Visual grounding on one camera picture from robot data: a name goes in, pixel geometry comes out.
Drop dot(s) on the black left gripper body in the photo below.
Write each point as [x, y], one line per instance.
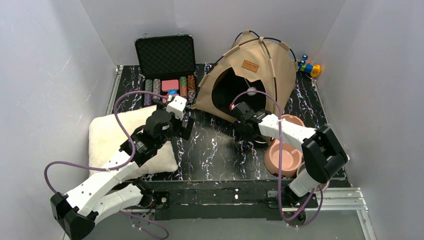
[185, 125]

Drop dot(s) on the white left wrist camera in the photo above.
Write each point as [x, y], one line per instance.
[176, 105]

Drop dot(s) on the steel bowl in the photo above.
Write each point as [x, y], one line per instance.
[310, 182]
[259, 142]

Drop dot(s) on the pink double pet bowl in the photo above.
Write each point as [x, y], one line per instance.
[291, 156]

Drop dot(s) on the white pompom toy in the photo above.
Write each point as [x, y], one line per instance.
[251, 90]

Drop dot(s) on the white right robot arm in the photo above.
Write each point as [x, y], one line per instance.
[322, 152]

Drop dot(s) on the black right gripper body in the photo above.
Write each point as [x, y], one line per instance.
[241, 125]

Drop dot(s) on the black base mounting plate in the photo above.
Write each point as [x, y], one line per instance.
[228, 199]

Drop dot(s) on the tan fabric pet tent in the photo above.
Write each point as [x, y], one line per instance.
[216, 94]

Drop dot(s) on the white fluffy cushion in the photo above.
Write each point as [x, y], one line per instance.
[105, 137]

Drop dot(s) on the colourful toy block car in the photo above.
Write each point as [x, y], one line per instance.
[305, 66]

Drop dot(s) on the black poker chip case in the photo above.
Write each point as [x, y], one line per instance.
[167, 64]

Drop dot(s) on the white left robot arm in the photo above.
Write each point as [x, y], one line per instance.
[79, 210]

